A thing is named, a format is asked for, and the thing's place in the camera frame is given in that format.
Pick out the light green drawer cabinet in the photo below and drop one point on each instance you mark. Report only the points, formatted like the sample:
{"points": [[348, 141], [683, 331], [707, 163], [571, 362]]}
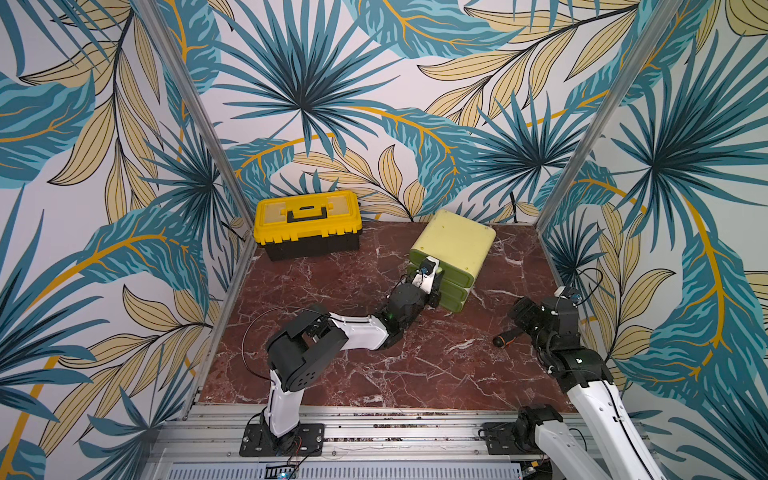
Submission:
{"points": [[450, 234]]}

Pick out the black orange screwdriver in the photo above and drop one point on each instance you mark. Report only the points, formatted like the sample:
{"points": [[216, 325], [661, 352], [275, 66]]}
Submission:
{"points": [[504, 339]]}

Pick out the green drawer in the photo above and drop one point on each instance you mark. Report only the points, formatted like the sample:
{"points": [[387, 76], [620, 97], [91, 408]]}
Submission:
{"points": [[454, 292], [458, 271], [452, 303]]}

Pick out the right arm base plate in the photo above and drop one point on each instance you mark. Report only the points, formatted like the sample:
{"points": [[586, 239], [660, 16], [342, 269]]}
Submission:
{"points": [[510, 438]]}

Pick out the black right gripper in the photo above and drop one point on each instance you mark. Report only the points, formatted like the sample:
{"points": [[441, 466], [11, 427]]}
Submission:
{"points": [[522, 325]]}

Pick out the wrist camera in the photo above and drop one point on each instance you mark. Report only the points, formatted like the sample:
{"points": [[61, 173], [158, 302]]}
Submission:
{"points": [[425, 277], [566, 294]]}

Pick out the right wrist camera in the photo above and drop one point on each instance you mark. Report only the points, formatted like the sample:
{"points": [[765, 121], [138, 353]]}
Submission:
{"points": [[566, 294]]}

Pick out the green top drawer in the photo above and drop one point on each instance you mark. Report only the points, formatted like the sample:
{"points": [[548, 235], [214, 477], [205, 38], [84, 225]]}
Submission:
{"points": [[458, 271]]}

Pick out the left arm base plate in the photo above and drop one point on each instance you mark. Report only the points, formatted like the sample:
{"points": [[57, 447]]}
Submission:
{"points": [[306, 439]]}

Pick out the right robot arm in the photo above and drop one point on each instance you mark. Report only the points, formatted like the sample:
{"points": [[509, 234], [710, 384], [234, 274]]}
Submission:
{"points": [[584, 377]]}

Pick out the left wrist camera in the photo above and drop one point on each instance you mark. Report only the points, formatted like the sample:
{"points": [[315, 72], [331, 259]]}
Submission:
{"points": [[425, 277]]}

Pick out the yellow black toolbox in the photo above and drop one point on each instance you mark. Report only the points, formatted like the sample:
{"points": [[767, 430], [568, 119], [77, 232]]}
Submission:
{"points": [[308, 225]]}

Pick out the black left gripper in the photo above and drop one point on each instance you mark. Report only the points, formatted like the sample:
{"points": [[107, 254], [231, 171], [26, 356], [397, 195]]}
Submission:
{"points": [[435, 292]]}

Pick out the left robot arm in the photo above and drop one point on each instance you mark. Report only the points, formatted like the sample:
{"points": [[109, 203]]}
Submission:
{"points": [[301, 351]]}

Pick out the green bottom drawer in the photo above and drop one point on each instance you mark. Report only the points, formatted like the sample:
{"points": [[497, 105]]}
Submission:
{"points": [[452, 303]]}

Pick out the aluminium front rail frame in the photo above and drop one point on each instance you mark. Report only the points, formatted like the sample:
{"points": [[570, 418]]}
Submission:
{"points": [[358, 443]]}

